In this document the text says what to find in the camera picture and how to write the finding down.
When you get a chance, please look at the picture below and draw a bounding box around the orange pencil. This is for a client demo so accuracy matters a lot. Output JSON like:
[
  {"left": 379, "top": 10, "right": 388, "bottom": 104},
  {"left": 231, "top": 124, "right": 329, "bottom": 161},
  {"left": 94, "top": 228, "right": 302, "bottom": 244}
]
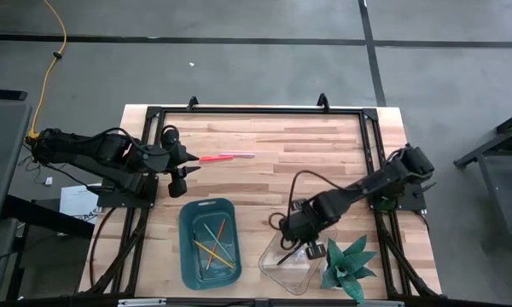
[{"left": 206, "top": 218, "right": 227, "bottom": 271}]

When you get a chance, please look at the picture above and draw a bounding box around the orange pen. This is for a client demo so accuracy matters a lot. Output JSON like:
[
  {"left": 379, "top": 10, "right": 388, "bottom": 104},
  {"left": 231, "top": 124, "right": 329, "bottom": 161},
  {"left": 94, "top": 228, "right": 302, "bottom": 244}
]
[{"left": 198, "top": 154, "right": 236, "bottom": 164}]

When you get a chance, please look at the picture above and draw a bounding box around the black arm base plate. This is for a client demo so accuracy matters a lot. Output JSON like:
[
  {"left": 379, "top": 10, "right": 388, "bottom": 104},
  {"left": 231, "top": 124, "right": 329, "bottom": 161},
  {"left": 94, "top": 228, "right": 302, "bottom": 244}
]
[
  {"left": 368, "top": 182, "right": 428, "bottom": 213},
  {"left": 86, "top": 183, "right": 160, "bottom": 210}
]

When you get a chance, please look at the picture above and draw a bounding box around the white paper sheet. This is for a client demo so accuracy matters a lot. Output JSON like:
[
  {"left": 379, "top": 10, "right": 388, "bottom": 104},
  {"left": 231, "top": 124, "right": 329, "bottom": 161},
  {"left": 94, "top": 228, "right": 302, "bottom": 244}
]
[{"left": 59, "top": 182, "right": 101, "bottom": 226}]

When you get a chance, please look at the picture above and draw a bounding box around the clear plastic container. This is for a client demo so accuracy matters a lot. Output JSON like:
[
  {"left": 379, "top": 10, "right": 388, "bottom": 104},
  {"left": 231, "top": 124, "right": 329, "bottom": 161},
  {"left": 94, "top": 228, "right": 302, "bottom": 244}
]
[{"left": 257, "top": 225, "right": 339, "bottom": 297}]

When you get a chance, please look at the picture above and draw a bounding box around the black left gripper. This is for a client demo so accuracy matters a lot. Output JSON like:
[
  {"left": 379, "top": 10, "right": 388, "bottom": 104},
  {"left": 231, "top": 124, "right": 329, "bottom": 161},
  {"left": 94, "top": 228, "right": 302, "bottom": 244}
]
[{"left": 153, "top": 126, "right": 202, "bottom": 199}]

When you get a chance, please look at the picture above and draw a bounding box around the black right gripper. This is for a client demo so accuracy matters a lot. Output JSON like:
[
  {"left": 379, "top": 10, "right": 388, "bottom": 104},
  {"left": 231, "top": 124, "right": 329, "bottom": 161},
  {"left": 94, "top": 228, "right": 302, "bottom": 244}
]
[{"left": 278, "top": 197, "right": 339, "bottom": 261}]

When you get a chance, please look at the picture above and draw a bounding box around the silver metal bar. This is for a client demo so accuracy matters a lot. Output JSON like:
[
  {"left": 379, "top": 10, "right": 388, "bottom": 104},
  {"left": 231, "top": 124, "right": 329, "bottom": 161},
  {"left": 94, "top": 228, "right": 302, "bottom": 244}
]
[
  {"left": 117, "top": 298, "right": 168, "bottom": 307},
  {"left": 364, "top": 299, "right": 406, "bottom": 307}
]

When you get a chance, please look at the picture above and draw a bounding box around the black metal stand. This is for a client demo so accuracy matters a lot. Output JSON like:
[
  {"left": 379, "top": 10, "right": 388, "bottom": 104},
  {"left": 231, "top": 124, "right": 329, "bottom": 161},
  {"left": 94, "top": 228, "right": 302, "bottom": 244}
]
[{"left": 0, "top": 193, "right": 96, "bottom": 302}]

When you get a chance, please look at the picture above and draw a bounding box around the black pen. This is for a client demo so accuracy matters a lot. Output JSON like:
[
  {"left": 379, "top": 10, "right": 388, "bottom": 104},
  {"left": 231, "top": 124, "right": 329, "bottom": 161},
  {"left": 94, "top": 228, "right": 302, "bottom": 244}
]
[{"left": 276, "top": 242, "right": 305, "bottom": 267}]

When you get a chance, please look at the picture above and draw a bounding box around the teal artificial plant white pot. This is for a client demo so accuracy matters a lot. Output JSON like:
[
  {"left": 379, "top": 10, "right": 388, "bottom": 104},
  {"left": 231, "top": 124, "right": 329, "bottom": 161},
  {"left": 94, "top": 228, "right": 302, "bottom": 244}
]
[{"left": 318, "top": 236, "right": 378, "bottom": 306}]

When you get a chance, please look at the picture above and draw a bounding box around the dark grey table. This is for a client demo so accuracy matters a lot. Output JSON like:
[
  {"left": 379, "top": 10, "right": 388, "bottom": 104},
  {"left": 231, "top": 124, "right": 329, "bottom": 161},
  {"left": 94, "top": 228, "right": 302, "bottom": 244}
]
[{"left": 0, "top": 89, "right": 33, "bottom": 225}]

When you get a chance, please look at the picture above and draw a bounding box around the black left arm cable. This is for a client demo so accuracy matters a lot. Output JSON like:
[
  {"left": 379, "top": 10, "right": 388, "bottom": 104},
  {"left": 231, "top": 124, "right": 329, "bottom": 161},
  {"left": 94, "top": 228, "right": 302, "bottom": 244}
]
[{"left": 88, "top": 124, "right": 181, "bottom": 150}]

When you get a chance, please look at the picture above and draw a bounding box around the mint green pencil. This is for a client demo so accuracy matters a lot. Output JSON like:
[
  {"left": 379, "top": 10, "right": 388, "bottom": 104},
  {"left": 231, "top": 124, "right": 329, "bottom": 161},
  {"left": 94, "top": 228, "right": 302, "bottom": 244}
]
[{"left": 202, "top": 223, "right": 236, "bottom": 268}]

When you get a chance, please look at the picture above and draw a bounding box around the grey metal table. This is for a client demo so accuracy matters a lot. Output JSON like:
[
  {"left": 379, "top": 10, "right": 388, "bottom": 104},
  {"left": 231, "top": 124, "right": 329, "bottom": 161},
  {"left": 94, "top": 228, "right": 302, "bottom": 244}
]
[{"left": 452, "top": 106, "right": 512, "bottom": 247}]

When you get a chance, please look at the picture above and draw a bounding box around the teal plastic bin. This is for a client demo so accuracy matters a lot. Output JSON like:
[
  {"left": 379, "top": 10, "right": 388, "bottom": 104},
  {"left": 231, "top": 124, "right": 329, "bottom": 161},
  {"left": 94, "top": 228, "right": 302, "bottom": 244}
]
[{"left": 178, "top": 197, "right": 243, "bottom": 292}]

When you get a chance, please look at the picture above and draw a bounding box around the black aluminium table frame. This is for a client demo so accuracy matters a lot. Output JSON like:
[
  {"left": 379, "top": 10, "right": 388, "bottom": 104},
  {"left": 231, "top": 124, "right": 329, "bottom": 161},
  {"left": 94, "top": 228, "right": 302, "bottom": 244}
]
[{"left": 79, "top": 105, "right": 443, "bottom": 300}]

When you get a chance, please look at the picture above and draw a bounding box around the yellow extension cable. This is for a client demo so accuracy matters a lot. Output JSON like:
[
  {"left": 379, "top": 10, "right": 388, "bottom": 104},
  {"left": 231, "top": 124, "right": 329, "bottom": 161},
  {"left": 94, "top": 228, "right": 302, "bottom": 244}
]
[{"left": 23, "top": 0, "right": 68, "bottom": 142}]

